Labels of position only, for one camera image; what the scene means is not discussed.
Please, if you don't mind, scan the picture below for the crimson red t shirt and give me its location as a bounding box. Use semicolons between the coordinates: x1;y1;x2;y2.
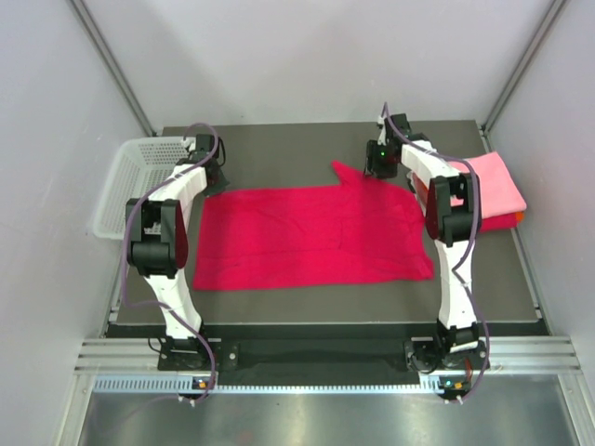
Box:
192;161;434;291

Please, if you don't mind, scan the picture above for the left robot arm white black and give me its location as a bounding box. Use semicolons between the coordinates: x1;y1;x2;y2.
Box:
125;134;229;371

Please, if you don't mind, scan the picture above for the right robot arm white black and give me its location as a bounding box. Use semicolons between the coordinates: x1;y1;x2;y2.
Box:
364;108;482;374

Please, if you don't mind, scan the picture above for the white perforated plastic basket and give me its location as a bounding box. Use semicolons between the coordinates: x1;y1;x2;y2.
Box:
92;137;186;241

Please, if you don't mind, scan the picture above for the light pink folded t shirt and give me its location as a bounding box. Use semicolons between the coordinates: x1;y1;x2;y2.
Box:
466;152;527;218

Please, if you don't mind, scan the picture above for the red folded t shirt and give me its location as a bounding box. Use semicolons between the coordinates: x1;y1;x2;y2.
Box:
480;212;524;232

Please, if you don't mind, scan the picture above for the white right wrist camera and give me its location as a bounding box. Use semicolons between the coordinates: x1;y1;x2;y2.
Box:
377;116;393;145

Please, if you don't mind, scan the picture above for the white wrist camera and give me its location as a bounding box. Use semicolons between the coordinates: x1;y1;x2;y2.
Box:
181;137;196;152
377;116;393;145

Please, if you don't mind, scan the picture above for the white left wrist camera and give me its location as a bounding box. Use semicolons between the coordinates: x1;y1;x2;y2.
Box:
181;137;196;152

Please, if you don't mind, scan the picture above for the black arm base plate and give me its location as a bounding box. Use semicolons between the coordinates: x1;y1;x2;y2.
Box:
156;323;489;383

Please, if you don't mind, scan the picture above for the left aluminium frame post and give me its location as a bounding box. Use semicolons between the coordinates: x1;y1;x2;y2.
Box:
66;0;157;137

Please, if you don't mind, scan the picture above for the aluminium frame post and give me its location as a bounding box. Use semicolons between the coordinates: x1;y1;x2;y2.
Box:
66;0;157;137
480;0;570;138

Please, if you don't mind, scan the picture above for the grey slotted cable duct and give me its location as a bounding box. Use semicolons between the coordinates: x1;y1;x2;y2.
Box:
93;374;443;395

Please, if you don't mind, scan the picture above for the right aluminium frame post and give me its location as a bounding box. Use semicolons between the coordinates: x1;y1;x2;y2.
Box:
480;0;570;138

